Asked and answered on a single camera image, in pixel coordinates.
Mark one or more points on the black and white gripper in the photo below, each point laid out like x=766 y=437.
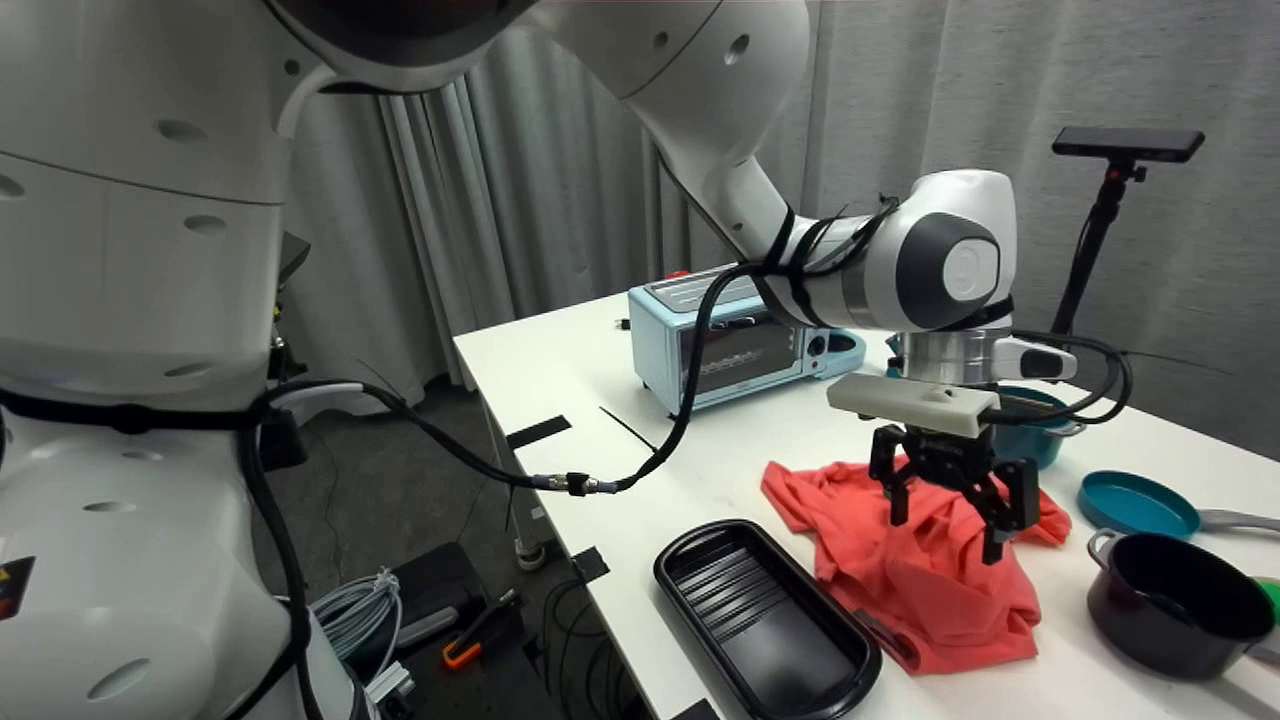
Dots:
x=921 y=423

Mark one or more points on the red shirt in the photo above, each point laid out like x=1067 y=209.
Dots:
x=934 y=586

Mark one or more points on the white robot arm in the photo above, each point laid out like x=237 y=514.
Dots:
x=123 y=560

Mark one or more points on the teal pot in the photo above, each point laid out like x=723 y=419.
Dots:
x=1044 y=442

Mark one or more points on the teal frying pan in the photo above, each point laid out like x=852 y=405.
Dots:
x=1134 y=507

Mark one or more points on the black ridged tray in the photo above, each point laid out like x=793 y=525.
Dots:
x=766 y=627

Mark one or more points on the black pot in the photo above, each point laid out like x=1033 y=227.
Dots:
x=1174 y=607

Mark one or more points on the light blue toaster oven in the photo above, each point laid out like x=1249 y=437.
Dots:
x=666 y=346

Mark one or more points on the black floor box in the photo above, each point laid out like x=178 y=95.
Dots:
x=432 y=581

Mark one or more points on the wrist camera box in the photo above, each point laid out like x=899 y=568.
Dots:
x=1042 y=357

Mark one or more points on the black camera tripod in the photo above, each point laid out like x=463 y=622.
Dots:
x=1127 y=141

